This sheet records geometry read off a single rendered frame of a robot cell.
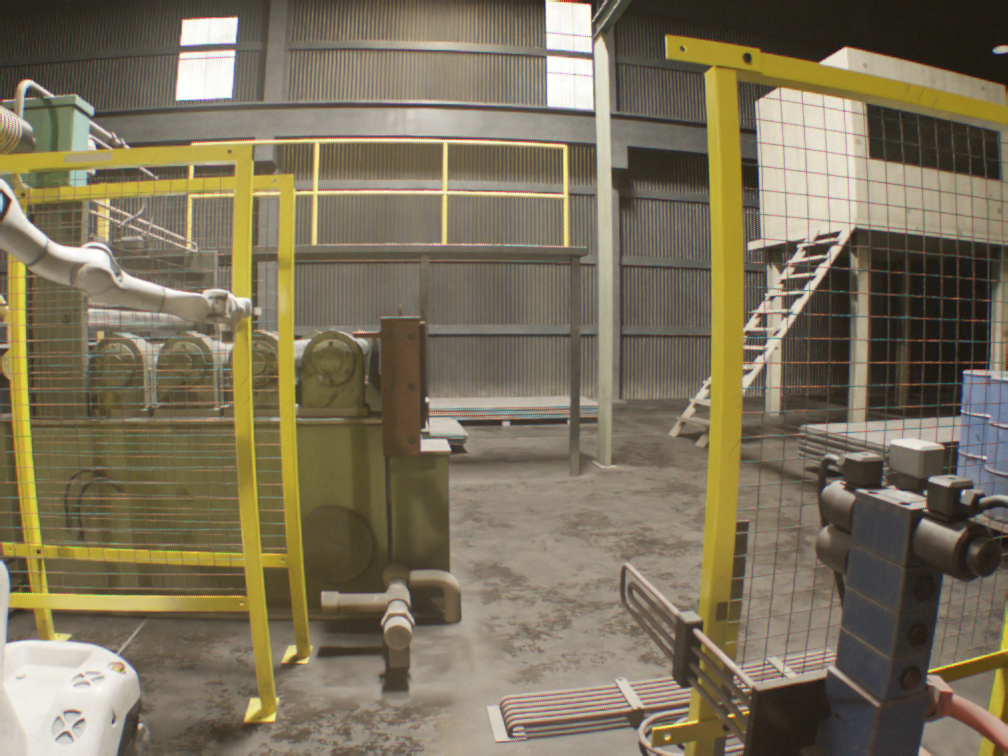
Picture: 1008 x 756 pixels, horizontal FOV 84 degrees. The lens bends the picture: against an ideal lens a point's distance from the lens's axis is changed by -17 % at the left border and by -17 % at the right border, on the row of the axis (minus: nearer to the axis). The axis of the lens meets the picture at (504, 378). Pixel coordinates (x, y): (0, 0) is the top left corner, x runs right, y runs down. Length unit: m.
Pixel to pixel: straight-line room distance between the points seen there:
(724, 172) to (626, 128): 11.05
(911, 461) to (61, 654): 2.15
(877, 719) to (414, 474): 2.53
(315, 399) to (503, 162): 9.87
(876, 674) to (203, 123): 12.05
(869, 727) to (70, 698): 1.79
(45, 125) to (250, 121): 8.91
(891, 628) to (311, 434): 2.61
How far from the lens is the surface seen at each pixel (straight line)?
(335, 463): 2.95
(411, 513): 2.99
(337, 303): 12.01
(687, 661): 0.79
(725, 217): 1.33
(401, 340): 2.78
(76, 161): 2.31
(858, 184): 9.03
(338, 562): 3.03
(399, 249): 5.65
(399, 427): 2.80
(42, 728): 1.99
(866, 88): 1.62
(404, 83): 12.80
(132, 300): 1.65
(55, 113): 3.27
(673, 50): 1.38
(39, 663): 2.30
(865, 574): 0.62
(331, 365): 2.92
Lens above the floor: 1.27
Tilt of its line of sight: 4 degrees down
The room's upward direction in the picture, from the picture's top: straight up
